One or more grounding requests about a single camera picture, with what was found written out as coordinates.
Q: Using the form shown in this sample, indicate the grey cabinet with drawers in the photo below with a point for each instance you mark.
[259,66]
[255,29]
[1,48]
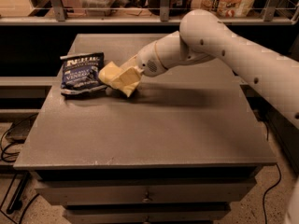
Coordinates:
[190,124]

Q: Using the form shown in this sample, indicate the upper grey drawer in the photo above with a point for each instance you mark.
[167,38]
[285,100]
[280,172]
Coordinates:
[102,192]

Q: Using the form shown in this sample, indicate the grey drawer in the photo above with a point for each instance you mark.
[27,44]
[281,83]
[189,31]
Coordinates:
[114,217]
[102,192]

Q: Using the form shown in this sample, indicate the grey metal shelf rail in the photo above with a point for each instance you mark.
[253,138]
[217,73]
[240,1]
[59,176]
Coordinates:
[70,12]

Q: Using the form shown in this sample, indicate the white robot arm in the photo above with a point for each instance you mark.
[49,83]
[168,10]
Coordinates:
[202,37]

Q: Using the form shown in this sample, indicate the dark power adapter on floor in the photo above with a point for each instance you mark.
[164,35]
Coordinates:
[19,132]

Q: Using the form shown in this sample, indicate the lower grey drawer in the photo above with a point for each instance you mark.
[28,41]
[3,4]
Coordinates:
[114,217]

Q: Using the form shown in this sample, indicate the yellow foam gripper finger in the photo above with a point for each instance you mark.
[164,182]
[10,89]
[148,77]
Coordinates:
[130,63]
[126,81]

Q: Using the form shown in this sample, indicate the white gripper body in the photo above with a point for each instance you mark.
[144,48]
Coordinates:
[148,62]

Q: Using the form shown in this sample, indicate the blue chip bag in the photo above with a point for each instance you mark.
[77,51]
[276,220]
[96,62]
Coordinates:
[80,73]

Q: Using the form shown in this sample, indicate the clear plastic container on shelf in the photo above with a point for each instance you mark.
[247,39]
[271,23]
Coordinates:
[100,8]

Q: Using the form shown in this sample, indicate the yellow sponge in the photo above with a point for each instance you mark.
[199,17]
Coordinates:
[109,75]

